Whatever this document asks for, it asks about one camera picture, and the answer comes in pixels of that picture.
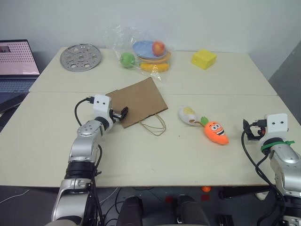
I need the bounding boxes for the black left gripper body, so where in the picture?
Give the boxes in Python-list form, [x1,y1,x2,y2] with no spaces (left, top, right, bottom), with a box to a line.
[110,109,122,122]

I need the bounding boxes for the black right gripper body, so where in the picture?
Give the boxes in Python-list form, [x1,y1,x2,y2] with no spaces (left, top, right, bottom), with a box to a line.
[248,119,267,142]

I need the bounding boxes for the brown paper bag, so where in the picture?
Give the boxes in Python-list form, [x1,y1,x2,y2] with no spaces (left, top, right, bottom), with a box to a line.
[105,77,169,137]

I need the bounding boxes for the clear plastic bag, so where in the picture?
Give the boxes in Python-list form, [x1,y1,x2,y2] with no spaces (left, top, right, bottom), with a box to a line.
[103,24,176,85]

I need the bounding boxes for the orange carrot plush toy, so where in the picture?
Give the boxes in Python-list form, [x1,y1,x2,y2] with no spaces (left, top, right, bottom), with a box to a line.
[199,116,230,145]

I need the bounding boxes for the green toy apple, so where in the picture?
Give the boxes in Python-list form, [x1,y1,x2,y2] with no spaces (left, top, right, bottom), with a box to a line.
[119,52,136,69]

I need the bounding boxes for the yellow toy banana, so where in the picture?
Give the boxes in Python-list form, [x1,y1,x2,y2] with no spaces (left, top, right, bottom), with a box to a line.
[139,62,170,73]

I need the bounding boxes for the white plush toy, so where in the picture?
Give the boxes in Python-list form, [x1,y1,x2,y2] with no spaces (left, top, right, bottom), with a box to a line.
[178,105,198,126]

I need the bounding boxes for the orange plate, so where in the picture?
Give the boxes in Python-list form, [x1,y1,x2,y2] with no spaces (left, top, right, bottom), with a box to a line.
[138,50,172,64]

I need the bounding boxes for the blue plate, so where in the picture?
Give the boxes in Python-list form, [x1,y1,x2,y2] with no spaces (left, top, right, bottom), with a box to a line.
[132,40,169,60]

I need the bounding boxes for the perforated round metal plate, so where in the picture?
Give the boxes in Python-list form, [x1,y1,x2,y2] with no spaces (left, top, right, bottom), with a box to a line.
[59,43,102,71]

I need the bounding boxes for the red toy apple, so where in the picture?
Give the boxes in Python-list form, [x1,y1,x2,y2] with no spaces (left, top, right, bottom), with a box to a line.
[152,40,165,57]

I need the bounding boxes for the yellow cheese block toy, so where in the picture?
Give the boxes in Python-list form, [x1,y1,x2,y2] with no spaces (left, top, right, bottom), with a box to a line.
[191,48,218,71]

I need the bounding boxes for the dark rounded shape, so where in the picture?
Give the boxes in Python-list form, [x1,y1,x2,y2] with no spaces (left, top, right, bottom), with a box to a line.
[173,195,210,226]
[116,196,144,226]

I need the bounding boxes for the open laptop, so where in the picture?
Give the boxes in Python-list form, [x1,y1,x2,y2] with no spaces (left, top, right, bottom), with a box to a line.
[0,39,41,113]

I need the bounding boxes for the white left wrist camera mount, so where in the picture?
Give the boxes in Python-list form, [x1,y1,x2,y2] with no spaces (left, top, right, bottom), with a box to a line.
[92,94,112,119]

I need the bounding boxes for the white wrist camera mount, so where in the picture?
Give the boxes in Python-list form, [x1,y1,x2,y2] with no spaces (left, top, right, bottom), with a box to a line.
[258,113,289,142]
[92,94,112,119]

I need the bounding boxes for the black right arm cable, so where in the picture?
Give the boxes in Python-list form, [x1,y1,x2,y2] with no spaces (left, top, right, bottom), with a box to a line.
[241,119,290,226]

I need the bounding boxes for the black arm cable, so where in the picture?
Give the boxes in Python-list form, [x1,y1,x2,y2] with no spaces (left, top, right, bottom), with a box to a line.
[74,96,95,126]
[241,119,290,226]

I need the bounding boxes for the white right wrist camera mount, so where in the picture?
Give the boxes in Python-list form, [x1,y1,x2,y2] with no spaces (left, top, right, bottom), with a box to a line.
[258,113,289,142]

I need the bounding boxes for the green cable tie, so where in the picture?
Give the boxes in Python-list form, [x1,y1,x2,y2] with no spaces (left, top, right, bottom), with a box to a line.
[260,139,295,151]

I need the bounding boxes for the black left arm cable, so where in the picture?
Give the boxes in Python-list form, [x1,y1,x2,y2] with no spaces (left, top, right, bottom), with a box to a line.
[74,96,95,126]

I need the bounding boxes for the white floor cable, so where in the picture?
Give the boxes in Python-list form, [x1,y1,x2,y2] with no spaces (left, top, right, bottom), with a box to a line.
[0,188,31,204]

